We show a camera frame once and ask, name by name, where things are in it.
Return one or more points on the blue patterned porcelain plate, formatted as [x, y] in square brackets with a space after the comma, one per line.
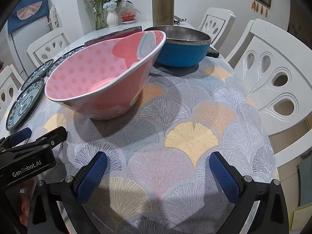
[58, 62]
[39, 72]
[22, 104]

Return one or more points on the hanging yellow ornaments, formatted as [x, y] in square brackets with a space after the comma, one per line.
[259, 7]

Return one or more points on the blue steel bowl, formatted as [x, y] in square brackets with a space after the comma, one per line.
[180, 53]

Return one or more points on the blue fridge cover cloth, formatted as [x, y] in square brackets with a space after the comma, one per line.
[26, 9]

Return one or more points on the pink polka dot bowl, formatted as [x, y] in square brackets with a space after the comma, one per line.
[97, 65]

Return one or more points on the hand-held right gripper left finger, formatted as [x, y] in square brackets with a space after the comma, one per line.
[92, 175]

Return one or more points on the white decorative shelf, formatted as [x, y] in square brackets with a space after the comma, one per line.
[54, 17]

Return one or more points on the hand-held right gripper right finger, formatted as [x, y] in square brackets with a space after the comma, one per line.
[224, 175]

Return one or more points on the ginkgo leaf print tablecloth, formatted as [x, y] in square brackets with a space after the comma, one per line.
[190, 117]

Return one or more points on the white refrigerator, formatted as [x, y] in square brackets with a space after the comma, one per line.
[18, 43]

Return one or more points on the black rectangular holder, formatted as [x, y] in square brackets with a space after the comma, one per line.
[179, 19]

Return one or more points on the white ribbed vase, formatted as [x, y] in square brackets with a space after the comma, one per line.
[112, 19]

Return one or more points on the white dining chair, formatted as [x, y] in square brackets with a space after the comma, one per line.
[41, 50]
[219, 19]
[7, 82]
[268, 61]

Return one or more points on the teal board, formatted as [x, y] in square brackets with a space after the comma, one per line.
[306, 182]

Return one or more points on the red lidded teacup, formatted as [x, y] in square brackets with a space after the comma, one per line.
[128, 17]

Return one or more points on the black smartphone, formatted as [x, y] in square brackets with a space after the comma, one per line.
[212, 51]

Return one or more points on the tan metal thermos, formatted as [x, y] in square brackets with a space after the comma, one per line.
[162, 9]

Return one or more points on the pale yellow box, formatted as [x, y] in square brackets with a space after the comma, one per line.
[302, 218]

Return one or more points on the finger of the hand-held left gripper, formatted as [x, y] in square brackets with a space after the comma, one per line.
[22, 134]
[57, 134]

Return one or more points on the person's left hand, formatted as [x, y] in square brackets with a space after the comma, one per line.
[26, 207]

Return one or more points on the clear glass vase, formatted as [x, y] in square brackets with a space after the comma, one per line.
[100, 20]

